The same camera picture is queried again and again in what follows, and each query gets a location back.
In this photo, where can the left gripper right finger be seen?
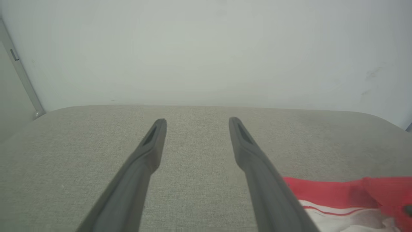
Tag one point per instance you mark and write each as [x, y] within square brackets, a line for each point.
[270, 193]

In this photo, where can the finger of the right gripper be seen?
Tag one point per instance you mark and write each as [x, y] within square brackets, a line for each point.
[409, 210]

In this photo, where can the red Bulls basketball jersey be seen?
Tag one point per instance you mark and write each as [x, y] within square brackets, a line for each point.
[338, 193]

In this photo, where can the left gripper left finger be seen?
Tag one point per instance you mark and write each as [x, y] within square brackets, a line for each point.
[128, 190]

